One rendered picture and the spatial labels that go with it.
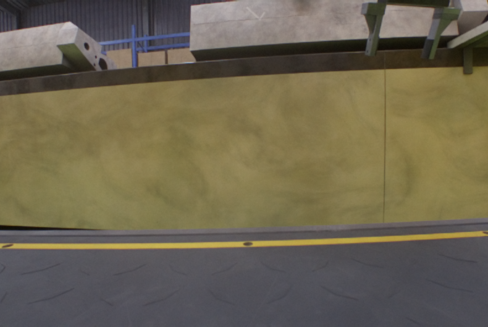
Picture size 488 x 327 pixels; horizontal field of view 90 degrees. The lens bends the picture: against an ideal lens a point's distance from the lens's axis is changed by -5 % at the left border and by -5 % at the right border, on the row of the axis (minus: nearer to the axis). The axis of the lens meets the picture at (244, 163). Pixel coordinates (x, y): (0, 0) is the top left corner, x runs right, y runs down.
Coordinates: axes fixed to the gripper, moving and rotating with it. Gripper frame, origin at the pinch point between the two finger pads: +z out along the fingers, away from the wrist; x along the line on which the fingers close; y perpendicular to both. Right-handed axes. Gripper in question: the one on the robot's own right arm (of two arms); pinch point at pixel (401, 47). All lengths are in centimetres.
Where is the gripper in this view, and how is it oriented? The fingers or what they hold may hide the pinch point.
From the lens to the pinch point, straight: 69.4
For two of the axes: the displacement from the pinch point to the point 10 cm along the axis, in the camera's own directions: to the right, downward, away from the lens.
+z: -0.2, 8.8, 4.8
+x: 10.0, 0.1, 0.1
